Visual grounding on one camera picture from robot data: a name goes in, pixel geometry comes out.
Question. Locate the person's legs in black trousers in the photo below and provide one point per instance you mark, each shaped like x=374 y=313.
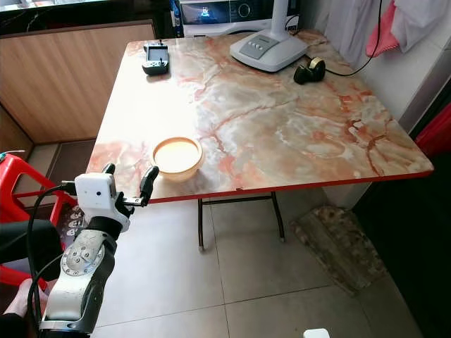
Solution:
x=28 y=243

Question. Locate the red cloth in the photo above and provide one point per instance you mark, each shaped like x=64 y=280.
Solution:
x=384 y=39

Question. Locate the grey mottled floor rag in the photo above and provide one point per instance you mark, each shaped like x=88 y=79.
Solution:
x=338 y=243

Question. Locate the black handheld controller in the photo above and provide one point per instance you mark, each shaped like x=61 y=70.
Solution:
x=156 y=62

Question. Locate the white desk lamp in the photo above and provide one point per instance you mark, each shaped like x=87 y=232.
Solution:
x=268 y=49

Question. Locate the white curtain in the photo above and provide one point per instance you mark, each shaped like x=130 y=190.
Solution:
x=345 y=28

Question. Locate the black tape dispenser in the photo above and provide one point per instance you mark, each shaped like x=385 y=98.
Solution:
x=310 y=70

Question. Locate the white hanging garment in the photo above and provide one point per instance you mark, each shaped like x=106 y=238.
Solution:
x=423 y=21

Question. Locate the marble pattern folding table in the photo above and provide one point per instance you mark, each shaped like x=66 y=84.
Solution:
x=282 y=113

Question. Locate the light wooden cabinet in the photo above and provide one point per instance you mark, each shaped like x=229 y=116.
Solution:
x=63 y=77

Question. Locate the dark kitchen countertop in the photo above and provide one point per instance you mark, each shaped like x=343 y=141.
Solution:
x=77 y=15

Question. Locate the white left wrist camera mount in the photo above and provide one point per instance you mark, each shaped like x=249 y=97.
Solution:
x=95 y=193

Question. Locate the red plastic stool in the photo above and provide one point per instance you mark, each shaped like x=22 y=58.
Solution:
x=17 y=183

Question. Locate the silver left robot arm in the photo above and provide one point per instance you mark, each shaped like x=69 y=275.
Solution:
x=84 y=282

